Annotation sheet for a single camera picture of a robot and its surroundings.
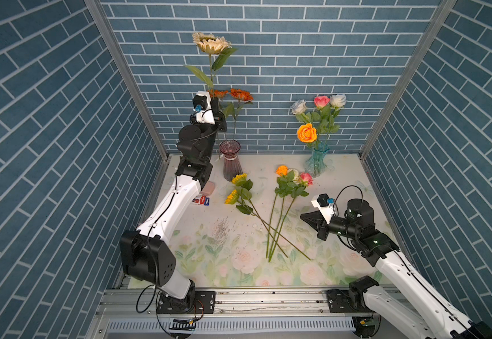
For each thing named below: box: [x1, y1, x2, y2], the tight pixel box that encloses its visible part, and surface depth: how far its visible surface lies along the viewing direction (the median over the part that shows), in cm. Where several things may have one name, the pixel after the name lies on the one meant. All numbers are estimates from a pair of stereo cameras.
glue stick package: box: [191, 194, 210, 207], surface depth 102 cm
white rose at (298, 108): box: [290, 98, 312, 124], surface depth 92 cm
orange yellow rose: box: [296, 122, 318, 144], surface depth 83 cm
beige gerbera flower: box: [183, 31, 239, 93], surface depth 52 cm
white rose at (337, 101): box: [329, 93, 348, 118], surface depth 96 cm
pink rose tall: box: [311, 95, 333, 137], surface depth 98 cm
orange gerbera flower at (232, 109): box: [223, 87, 254, 141], surface depth 91 cm
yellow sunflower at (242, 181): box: [231, 173, 312, 261], surface depth 101 cm
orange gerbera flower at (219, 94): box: [210, 90, 229, 98], surface depth 89 cm
